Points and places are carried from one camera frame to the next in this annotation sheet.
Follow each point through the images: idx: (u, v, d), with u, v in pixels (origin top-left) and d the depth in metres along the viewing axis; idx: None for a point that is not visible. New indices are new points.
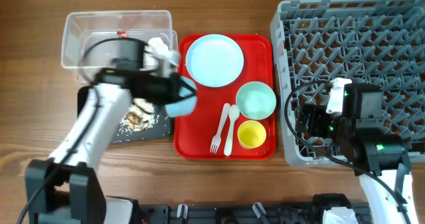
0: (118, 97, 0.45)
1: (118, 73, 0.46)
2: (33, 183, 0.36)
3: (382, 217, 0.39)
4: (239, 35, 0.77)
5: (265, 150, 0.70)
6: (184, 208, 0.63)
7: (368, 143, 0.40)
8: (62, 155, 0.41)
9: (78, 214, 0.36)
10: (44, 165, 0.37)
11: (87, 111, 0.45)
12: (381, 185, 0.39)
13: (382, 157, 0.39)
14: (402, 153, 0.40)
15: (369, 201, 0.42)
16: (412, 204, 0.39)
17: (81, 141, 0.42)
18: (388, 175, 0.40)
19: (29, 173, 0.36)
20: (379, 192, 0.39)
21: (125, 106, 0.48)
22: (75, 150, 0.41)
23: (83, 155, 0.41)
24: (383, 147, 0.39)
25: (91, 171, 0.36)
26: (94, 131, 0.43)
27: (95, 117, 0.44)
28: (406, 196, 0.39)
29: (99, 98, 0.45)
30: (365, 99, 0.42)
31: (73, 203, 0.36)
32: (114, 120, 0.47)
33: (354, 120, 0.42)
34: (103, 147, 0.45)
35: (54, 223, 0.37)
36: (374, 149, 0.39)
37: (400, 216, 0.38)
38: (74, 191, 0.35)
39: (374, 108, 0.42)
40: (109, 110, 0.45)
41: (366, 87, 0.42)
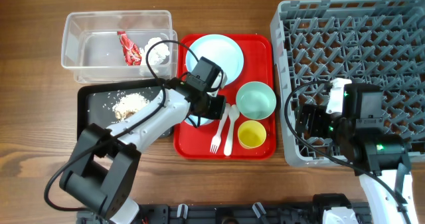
0: (181, 104, 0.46)
1: (186, 88, 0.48)
2: (85, 143, 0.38)
3: (382, 217, 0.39)
4: (239, 35, 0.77)
5: (265, 150, 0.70)
6: (184, 208, 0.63)
7: (368, 143, 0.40)
8: (118, 129, 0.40)
9: (107, 187, 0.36)
10: (102, 132, 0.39)
11: (150, 105, 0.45)
12: (380, 185, 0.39)
13: (382, 157, 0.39)
14: (402, 153, 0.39)
15: (369, 201, 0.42)
16: (412, 204, 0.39)
17: (139, 125, 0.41)
18: (388, 175, 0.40)
19: (85, 133, 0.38)
20: (379, 192, 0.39)
21: (179, 117, 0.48)
22: (131, 131, 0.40)
23: (137, 139, 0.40)
24: (383, 147, 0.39)
25: (138, 156, 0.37)
26: (152, 123, 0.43)
27: (156, 113, 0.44)
28: (406, 196, 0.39)
29: (165, 100, 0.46)
30: (365, 99, 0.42)
31: (109, 174, 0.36)
32: (167, 124, 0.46)
33: (353, 120, 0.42)
34: (151, 141, 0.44)
35: (83, 187, 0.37)
36: (374, 149, 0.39)
37: (400, 216, 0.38)
38: (115, 167, 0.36)
39: (374, 109, 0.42)
40: (169, 111, 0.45)
41: (366, 87, 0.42)
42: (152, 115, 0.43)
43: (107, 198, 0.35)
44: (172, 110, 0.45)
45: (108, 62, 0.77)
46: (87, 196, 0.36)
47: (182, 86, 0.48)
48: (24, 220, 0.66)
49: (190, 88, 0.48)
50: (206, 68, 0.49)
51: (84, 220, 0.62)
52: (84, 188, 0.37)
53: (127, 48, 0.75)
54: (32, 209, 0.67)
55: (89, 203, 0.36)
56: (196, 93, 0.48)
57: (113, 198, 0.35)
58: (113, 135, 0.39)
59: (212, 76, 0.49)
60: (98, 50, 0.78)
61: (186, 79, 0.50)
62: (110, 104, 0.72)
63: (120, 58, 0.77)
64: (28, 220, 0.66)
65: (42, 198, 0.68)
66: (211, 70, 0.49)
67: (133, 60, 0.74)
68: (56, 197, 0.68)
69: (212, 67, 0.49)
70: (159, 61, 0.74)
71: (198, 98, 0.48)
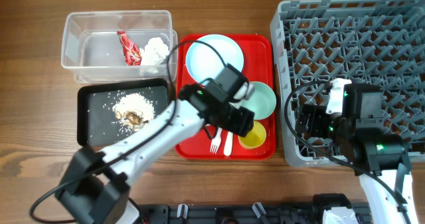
0: (193, 121, 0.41)
1: (204, 98, 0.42)
2: (78, 166, 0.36)
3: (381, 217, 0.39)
4: (239, 35, 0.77)
5: (265, 150, 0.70)
6: (184, 208, 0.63)
7: (368, 142, 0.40)
8: (113, 155, 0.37)
9: (94, 215, 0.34)
10: (95, 157, 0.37)
11: (156, 122, 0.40)
12: (380, 185, 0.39)
13: (383, 157, 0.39)
14: (402, 153, 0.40)
15: (369, 201, 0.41)
16: (412, 204, 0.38)
17: (137, 149, 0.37)
18: (388, 175, 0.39)
19: (78, 157, 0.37)
20: (379, 191, 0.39)
21: (190, 131, 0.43)
22: (126, 157, 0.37)
23: (130, 167, 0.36)
24: (383, 147, 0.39)
25: (126, 187, 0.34)
26: (151, 149, 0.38)
27: (161, 133, 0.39)
28: (406, 197, 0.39)
29: (174, 116, 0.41)
30: (365, 99, 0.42)
31: (97, 203, 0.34)
32: (174, 143, 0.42)
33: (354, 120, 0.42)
34: (148, 163, 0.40)
35: (75, 207, 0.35)
36: (374, 149, 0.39)
37: (400, 217, 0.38)
38: (104, 196, 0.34)
39: (374, 109, 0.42)
40: (177, 129, 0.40)
41: (365, 87, 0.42)
42: (154, 136, 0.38)
43: None
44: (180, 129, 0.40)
45: (107, 62, 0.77)
46: (79, 219, 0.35)
47: (200, 94, 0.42)
48: (24, 220, 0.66)
49: (210, 99, 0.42)
50: (230, 77, 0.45)
51: None
52: (74, 210, 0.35)
53: (127, 48, 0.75)
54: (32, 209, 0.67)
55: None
56: (216, 104, 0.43)
57: None
58: (107, 161, 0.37)
59: (236, 88, 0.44)
60: (98, 50, 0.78)
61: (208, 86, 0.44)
62: (110, 104, 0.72)
63: (120, 58, 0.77)
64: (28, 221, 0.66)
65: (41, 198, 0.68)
66: (237, 80, 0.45)
67: (133, 60, 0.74)
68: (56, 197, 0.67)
69: (238, 77, 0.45)
70: (159, 61, 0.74)
71: (216, 109, 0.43)
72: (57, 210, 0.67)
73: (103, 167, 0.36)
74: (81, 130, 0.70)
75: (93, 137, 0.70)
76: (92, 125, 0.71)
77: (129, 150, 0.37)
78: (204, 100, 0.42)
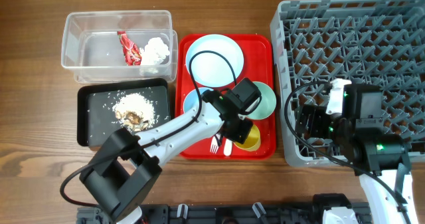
0: (215, 121, 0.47)
1: (224, 103, 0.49)
2: (111, 146, 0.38)
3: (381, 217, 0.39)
4: (239, 35, 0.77)
5: (265, 150, 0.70)
6: (184, 208, 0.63)
7: (368, 142, 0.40)
8: (147, 138, 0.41)
9: (122, 195, 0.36)
10: (130, 140, 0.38)
11: (184, 117, 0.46)
12: (380, 185, 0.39)
13: (383, 157, 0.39)
14: (402, 153, 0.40)
15: (369, 203, 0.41)
16: (412, 204, 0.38)
17: (167, 138, 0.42)
18: (388, 175, 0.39)
19: (115, 137, 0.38)
20: (379, 192, 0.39)
21: (209, 132, 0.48)
22: (158, 142, 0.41)
23: (162, 152, 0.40)
24: (383, 147, 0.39)
25: (159, 171, 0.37)
26: (178, 139, 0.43)
27: (188, 127, 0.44)
28: (406, 196, 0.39)
29: (199, 113, 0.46)
30: (365, 99, 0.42)
31: (126, 183, 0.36)
32: (196, 139, 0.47)
33: (354, 119, 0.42)
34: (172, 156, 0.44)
35: (101, 187, 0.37)
36: (374, 149, 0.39)
37: (399, 216, 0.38)
38: (135, 177, 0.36)
39: (374, 109, 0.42)
40: (200, 127, 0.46)
41: (365, 88, 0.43)
42: (182, 129, 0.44)
43: (119, 207, 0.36)
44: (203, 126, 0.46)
45: (107, 62, 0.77)
46: (104, 197, 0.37)
47: (221, 100, 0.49)
48: (24, 220, 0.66)
49: (229, 105, 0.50)
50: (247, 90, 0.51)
51: (84, 220, 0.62)
52: (101, 189, 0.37)
53: (127, 48, 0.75)
54: (32, 209, 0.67)
55: (103, 204, 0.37)
56: (234, 110, 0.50)
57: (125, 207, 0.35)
58: (140, 144, 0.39)
59: (251, 100, 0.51)
60: (98, 50, 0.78)
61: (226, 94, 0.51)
62: (110, 104, 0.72)
63: (120, 58, 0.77)
64: (28, 221, 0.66)
65: (41, 198, 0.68)
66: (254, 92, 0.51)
67: (133, 60, 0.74)
68: (56, 197, 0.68)
69: (255, 91, 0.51)
70: (159, 61, 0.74)
71: (234, 114, 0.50)
72: (57, 210, 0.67)
73: (137, 150, 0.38)
74: (81, 130, 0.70)
75: (93, 137, 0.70)
76: (93, 125, 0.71)
77: (161, 137, 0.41)
78: (225, 106, 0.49)
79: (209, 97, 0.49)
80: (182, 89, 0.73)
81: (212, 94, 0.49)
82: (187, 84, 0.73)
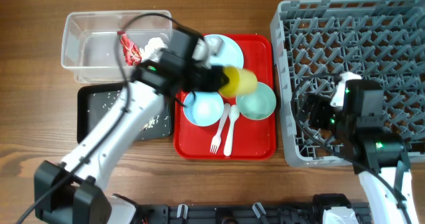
0: (151, 101, 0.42)
1: (159, 72, 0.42)
2: (40, 185, 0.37)
3: (382, 215, 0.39)
4: (239, 35, 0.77)
5: (265, 150, 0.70)
6: (184, 208, 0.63)
7: (368, 140, 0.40)
8: (74, 161, 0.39)
9: (78, 223, 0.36)
10: (54, 171, 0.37)
11: (113, 113, 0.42)
12: (380, 182, 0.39)
13: (382, 155, 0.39)
14: (401, 151, 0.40)
15: (369, 199, 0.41)
16: (411, 201, 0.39)
17: (96, 149, 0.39)
18: (389, 173, 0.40)
19: (36, 176, 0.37)
20: (379, 190, 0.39)
21: (158, 106, 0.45)
22: (88, 160, 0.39)
23: (94, 170, 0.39)
24: (382, 145, 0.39)
25: (97, 191, 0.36)
26: (115, 138, 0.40)
27: (119, 123, 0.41)
28: (406, 193, 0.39)
29: (129, 102, 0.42)
30: (366, 98, 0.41)
31: (74, 213, 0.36)
32: (140, 126, 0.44)
33: (355, 117, 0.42)
34: (123, 147, 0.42)
35: (58, 220, 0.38)
36: (374, 148, 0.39)
37: (399, 213, 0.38)
38: (76, 205, 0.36)
39: (374, 107, 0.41)
40: (137, 114, 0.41)
41: (367, 86, 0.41)
42: (114, 127, 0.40)
43: None
44: (139, 113, 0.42)
45: (107, 62, 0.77)
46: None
47: (151, 70, 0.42)
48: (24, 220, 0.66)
49: (164, 72, 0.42)
50: (181, 39, 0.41)
51: None
52: (60, 220, 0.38)
53: (127, 48, 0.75)
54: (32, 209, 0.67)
55: None
56: (172, 78, 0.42)
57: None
58: (68, 171, 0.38)
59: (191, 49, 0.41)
60: (98, 50, 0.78)
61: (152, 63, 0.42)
62: (110, 104, 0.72)
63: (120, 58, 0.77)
64: (28, 221, 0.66)
65: None
66: (186, 40, 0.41)
67: (133, 60, 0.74)
68: None
69: (188, 37, 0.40)
70: None
71: (175, 80, 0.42)
72: None
73: (61, 181, 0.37)
74: (82, 130, 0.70)
75: None
76: (92, 125, 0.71)
77: (89, 153, 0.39)
78: (156, 75, 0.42)
79: (135, 74, 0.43)
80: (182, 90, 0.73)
81: (141, 69, 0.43)
82: None
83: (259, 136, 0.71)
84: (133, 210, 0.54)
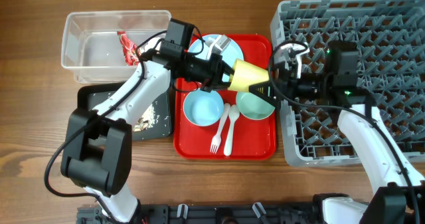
0: (161, 74, 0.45)
1: (163, 54, 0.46)
2: (74, 127, 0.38)
3: (362, 142, 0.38)
4: (239, 35, 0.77)
5: (265, 150, 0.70)
6: (184, 208, 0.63)
7: (340, 91, 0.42)
8: (104, 108, 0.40)
9: (107, 163, 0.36)
10: (89, 113, 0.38)
11: (131, 80, 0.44)
12: (350, 113, 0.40)
13: (351, 99, 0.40)
14: (365, 102, 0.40)
15: (351, 139, 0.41)
16: (382, 123, 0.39)
17: (123, 101, 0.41)
18: (359, 108, 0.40)
19: (72, 118, 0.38)
20: (350, 119, 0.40)
21: (165, 83, 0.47)
22: (117, 108, 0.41)
23: (124, 114, 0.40)
24: (349, 93, 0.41)
25: (129, 128, 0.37)
26: (137, 95, 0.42)
27: (138, 88, 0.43)
28: (376, 117, 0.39)
29: (146, 72, 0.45)
30: (342, 58, 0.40)
31: (106, 152, 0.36)
32: (152, 95, 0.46)
33: (332, 75, 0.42)
34: (139, 110, 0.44)
35: (85, 167, 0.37)
36: (341, 97, 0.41)
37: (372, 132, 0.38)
38: (110, 143, 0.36)
39: (350, 66, 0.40)
40: (155, 80, 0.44)
41: (345, 46, 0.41)
42: (135, 89, 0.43)
43: (109, 175, 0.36)
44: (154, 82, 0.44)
45: (107, 62, 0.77)
46: (91, 175, 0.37)
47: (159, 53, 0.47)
48: (24, 220, 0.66)
49: (167, 56, 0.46)
50: (178, 30, 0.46)
51: (84, 220, 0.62)
52: (85, 168, 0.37)
53: (127, 48, 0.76)
54: (32, 209, 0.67)
55: (93, 181, 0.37)
56: (175, 61, 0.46)
57: (115, 171, 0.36)
58: (99, 115, 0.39)
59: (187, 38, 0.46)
60: (98, 50, 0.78)
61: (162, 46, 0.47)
62: None
63: (120, 58, 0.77)
64: (28, 220, 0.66)
65: (41, 198, 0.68)
66: (184, 30, 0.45)
67: (133, 60, 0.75)
68: (57, 197, 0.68)
69: (184, 27, 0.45)
70: None
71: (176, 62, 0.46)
72: (57, 210, 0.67)
73: (95, 121, 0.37)
74: None
75: None
76: None
77: (118, 101, 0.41)
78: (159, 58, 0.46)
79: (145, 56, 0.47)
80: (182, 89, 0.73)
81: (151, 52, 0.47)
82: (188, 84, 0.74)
83: (259, 135, 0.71)
84: (136, 201, 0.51)
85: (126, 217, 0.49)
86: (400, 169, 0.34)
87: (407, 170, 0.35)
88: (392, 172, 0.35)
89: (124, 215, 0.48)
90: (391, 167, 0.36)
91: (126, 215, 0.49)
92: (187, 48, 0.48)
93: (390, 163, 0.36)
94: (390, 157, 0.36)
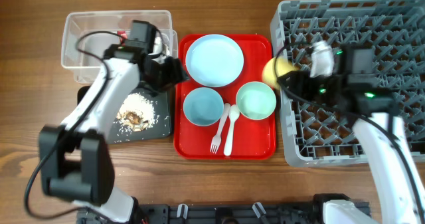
0: (128, 70, 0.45)
1: (125, 50, 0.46)
2: (44, 146, 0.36)
3: (380, 165, 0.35)
4: (239, 35, 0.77)
5: (265, 150, 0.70)
6: (184, 208, 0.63)
7: (360, 92, 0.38)
8: (72, 120, 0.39)
9: (87, 175, 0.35)
10: (57, 131, 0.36)
11: (96, 83, 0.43)
12: (372, 125, 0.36)
13: (374, 102, 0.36)
14: (389, 104, 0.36)
15: (366, 150, 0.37)
16: (404, 143, 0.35)
17: (92, 108, 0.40)
18: (381, 117, 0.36)
19: (40, 137, 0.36)
20: (370, 132, 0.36)
21: (133, 78, 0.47)
22: (86, 117, 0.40)
23: (95, 120, 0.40)
24: (372, 95, 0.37)
25: (101, 136, 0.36)
26: (106, 99, 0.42)
27: (105, 90, 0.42)
28: (399, 135, 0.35)
29: (109, 71, 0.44)
30: (356, 55, 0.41)
31: (84, 165, 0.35)
32: (123, 92, 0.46)
33: (346, 75, 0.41)
34: (111, 113, 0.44)
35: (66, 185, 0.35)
36: (363, 98, 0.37)
37: (393, 153, 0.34)
38: (85, 155, 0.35)
39: (363, 64, 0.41)
40: (121, 80, 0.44)
41: (357, 46, 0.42)
42: (102, 92, 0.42)
43: (92, 185, 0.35)
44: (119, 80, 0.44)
45: None
46: (74, 191, 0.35)
47: (119, 49, 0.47)
48: (24, 220, 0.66)
49: (129, 50, 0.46)
50: (141, 28, 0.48)
51: (84, 220, 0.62)
52: (66, 185, 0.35)
53: None
54: (32, 209, 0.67)
55: (78, 196, 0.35)
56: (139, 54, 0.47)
57: (98, 181, 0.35)
58: (68, 129, 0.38)
59: (150, 34, 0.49)
60: (98, 50, 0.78)
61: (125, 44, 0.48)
62: None
63: None
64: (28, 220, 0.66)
65: (41, 198, 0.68)
66: (147, 28, 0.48)
67: None
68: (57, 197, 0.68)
69: (147, 24, 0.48)
70: None
71: (141, 56, 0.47)
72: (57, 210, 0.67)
73: (66, 136, 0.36)
74: None
75: None
76: None
77: (86, 110, 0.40)
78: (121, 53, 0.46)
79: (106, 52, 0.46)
80: (182, 89, 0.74)
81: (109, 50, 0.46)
82: (187, 84, 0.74)
83: (259, 135, 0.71)
84: (132, 200, 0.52)
85: (123, 219, 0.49)
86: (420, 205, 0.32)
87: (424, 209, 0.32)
88: (409, 204, 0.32)
89: (121, 217, 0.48)
90: (408, 201, 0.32)
91: (123, 217, 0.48)
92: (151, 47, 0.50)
93: (408, 198, 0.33)
94: (409, 191, 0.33)
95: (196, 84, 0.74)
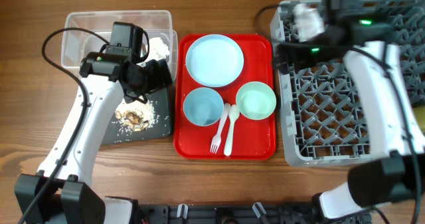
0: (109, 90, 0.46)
1: (108, 57, 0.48)
2: (24, 197, 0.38)
3: (372, 98, 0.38)
4: (239, 35, 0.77)
5: (265, 150, 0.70)
6: (184, 208, 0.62)
7: (354, 19, 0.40)
8: (52, 165, 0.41)
9: (72, 219, 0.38)
10: (34, 180, 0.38)
11: (75, 112, 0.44)
12: (366, 58, 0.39)
13: (368, 31, 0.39)
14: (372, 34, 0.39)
15: (359, 86, 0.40)
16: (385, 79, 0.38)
17: (70, 148, 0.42)
18: (375, 50, 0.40)
19: (17, 191, 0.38)
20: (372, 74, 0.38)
21: (117, 96, 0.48)
22: (64, 161, 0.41)
23: (74, 163, 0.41)
24: (369, 23, 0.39)
25: (82, 183, 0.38)
26: (85, 132, 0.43)
27: (85, 121, 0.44)
28: (378, 76, 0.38)
29: (87, 97, 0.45)
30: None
31: (67, 211, 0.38)
32: (107, 112, 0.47)
33: (333, 18, 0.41)
34: (97, 139, 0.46)
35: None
36: (359, 25, 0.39)
37: (385, 82, 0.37)
38: (66, 205, 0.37)
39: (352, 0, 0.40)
40: (99, 107, 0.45)
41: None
42: (81, 127, 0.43)
43: None
44: (99, 103, 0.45)
45: None
46: None
47: (102, 56, 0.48)
48: None
49: (112, 56, 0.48)
50: (125, 31, 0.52)
51: None
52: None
53: None
54: None
55: None
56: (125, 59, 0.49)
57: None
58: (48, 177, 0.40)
59: (133, 37, 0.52)
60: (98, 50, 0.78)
61: (109, 49, 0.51)
62: None
63: None
64: None
65: None
66: (131, 30, 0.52)
67: None
68: None
69: (131, 27, 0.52)
70: None
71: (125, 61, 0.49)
72: None
73: (44, 189, 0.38)
74: None
75: None
76: None
77: (64, 153, 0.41)
78: (105, 60, 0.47)
79: (88, 58, 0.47)
80: (182, 90, 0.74)
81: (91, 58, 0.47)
82: (187, 85, 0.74)
83: (259, 135, 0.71)
84: (130, 205, 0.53)
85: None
86: (407, 135, 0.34)
87: (412, 137, 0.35)
88: (398, 138, 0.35)
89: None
90: (397, 131, 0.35)
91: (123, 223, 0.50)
92: (137, 50, 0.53)
93: (397, 125, 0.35)
94: (398, 119, 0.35)
95: (196, 84, 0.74)
